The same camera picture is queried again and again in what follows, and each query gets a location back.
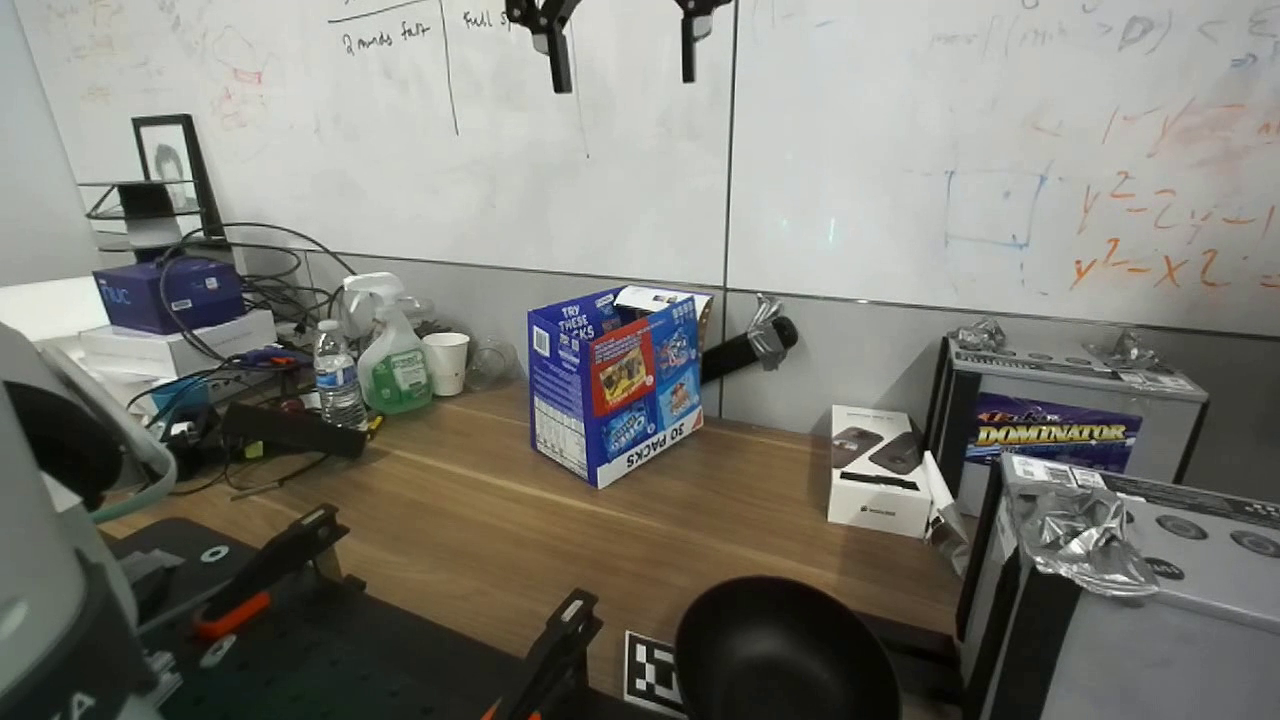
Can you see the black perforated board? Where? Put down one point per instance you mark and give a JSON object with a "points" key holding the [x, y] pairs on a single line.
{"points": [[346, 666]]}

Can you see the black hand tool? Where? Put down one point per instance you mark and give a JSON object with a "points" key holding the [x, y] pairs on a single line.
{"points": [[264, 432]]}

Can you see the white flat box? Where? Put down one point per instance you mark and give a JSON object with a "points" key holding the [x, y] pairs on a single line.
{"points": [[146, 353]]}

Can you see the crumpled silver foil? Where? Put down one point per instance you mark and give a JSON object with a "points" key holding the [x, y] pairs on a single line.
{"points": [[1082, 527]]}

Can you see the clear water bottle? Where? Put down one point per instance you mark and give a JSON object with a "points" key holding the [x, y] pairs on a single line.
{"points": [[337, 383]]}

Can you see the black picture frame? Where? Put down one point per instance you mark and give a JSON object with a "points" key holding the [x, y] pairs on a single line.
{"points": [[179, 173]]}

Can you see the blue carton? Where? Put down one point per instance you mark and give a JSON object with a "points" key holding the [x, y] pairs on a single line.
{"points": [[167, 296]]}

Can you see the black handheld tool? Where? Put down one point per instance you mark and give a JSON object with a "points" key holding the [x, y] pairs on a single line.
{"points": [[746, 349]]}

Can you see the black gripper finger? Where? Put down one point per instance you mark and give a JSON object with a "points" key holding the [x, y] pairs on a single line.
{"points": [[688, 34], [552, 41]]}

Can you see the white phone box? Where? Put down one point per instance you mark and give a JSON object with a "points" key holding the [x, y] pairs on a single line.
{"points": [[883, 474]]}

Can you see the black bowl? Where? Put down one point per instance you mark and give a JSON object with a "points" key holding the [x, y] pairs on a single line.
{"points": [[787, 654]]}

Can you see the blue cardboard snack box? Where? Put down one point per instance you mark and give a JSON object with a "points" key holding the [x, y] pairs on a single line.
{"points": [[614, 386]]}

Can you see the black orange clamp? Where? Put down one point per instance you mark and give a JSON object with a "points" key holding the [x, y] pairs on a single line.
{"points": [[552, 662], [274, 564]]}

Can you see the grey silver battery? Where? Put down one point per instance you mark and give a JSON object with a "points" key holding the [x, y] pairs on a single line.
{"points": [[1175, 626]]}

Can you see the black white fiducial tag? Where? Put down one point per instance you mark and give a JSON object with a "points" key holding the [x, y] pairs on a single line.
{"points": [[655, 673]]}

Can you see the black Dominator battery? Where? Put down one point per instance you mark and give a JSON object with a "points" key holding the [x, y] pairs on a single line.
{"points": [[1064, 427]]}

